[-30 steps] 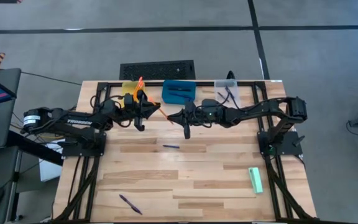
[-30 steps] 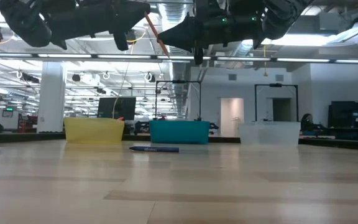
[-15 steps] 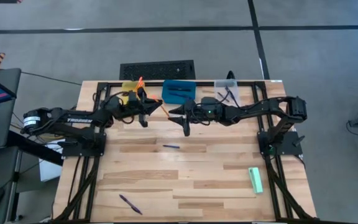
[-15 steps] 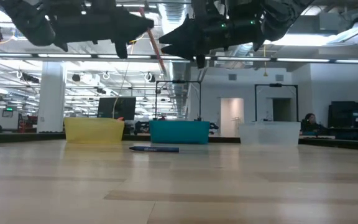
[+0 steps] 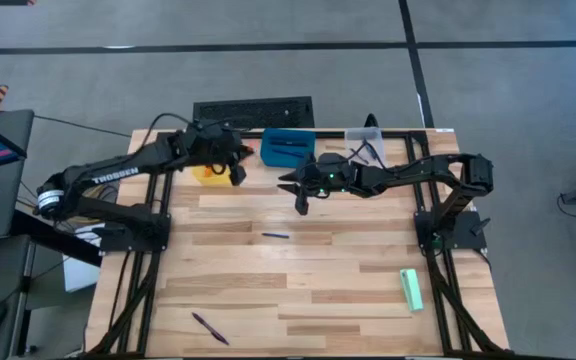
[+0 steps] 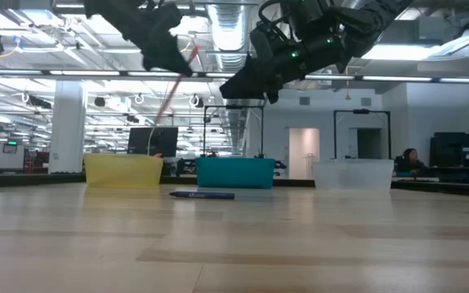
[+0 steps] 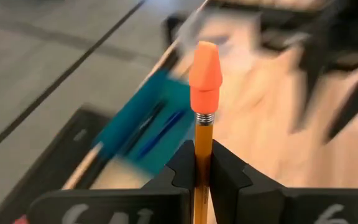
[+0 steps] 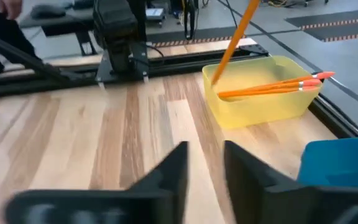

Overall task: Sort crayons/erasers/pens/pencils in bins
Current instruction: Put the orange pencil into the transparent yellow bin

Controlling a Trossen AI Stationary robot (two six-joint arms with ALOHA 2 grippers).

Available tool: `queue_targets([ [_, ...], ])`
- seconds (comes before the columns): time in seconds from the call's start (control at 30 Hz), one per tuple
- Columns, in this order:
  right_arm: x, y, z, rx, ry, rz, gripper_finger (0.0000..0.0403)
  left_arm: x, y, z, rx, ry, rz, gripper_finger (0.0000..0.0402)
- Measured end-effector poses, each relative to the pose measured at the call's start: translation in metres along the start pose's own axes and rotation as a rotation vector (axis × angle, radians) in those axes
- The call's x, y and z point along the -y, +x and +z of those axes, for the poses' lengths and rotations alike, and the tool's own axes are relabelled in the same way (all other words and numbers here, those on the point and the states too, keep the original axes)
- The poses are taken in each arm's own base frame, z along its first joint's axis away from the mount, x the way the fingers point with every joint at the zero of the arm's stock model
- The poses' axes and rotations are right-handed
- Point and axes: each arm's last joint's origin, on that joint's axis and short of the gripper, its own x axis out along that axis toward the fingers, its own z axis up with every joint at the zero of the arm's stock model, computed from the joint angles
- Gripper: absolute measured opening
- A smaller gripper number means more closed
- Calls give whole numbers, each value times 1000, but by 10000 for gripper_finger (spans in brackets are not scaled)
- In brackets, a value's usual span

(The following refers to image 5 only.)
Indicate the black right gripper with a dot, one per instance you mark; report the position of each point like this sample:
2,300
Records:
328,175

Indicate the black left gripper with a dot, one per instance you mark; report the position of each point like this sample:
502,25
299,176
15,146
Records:
213,142

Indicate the purple pen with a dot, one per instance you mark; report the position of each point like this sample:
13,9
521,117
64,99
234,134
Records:
210,328

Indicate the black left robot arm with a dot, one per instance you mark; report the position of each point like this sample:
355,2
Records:
118,172

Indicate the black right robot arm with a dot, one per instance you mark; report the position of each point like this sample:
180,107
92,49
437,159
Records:
418,170

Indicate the blue plastic bin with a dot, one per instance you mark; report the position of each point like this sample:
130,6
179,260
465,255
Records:
268,160

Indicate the black keyboard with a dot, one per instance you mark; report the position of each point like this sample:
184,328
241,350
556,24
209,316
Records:
253,112

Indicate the clear plastic bin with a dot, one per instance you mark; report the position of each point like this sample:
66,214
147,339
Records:
353,137

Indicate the mint green eraser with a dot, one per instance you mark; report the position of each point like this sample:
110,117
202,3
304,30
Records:
411,290

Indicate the white box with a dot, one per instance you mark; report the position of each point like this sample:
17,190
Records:
80,275

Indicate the black diagonal bar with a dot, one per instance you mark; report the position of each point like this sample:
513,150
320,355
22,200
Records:
58,240

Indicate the black aluminium table frame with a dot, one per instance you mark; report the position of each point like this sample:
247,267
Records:
328,134

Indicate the black camera stand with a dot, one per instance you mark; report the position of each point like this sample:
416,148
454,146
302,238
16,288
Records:
371,121

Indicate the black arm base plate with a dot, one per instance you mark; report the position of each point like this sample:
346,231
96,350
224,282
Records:
468,235
133,242

